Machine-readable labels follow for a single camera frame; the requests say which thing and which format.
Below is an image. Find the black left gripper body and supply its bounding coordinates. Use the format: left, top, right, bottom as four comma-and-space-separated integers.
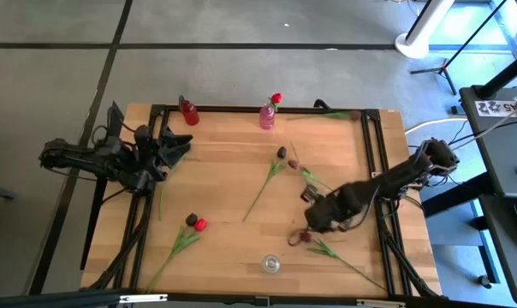
134, 124, 169, 173

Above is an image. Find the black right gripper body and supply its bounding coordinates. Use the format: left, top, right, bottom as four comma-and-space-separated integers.
306, 186, 365, 234

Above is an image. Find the dark maroon artificial tulip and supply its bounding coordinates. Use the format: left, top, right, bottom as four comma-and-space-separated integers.
145, 212, 199, 293
242, 145, 288, 223
287, 158, 335, 193
157, 164, 176, 222
299, 230, 388, 292

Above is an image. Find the red artificial tulip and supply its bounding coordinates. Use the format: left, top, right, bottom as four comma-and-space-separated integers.
170, 218, 209, 258
268, 92, 284, 113

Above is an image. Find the red ribbed glass vase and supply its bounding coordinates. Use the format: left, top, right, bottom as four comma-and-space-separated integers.
179, 94, 200, 127

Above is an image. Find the clear ribbed glass vase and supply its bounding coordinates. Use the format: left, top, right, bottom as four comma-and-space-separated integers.
260, 253, 282, 275

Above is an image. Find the pink ribbed glass vase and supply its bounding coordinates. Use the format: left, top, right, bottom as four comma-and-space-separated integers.
258, 104, 276, 131

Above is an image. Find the black side desk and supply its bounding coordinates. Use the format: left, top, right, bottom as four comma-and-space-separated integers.
459, 85, 517, 305

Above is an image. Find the black tripod stand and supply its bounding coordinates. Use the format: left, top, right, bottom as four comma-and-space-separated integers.
410, 0, 510, 96

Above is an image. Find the white stand base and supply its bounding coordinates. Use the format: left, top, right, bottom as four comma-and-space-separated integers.
394, 0, 456, 60

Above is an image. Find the white printed label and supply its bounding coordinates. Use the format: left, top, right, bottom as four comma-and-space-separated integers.
474, 98, 517, 117

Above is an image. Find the black slanted pole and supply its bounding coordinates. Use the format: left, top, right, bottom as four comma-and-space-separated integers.
475, 50, 517, 100

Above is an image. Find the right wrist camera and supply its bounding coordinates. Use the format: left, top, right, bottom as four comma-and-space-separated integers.
300, 183, 321, 204

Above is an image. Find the black aluminium table frame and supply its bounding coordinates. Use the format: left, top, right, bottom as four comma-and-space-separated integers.
80, 102, 442, 300

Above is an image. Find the white cable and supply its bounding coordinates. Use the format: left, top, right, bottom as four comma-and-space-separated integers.
405, 117, 470, 135

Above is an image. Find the black camera mount beam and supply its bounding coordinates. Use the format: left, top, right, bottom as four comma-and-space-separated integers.
0, 289, 517, 308

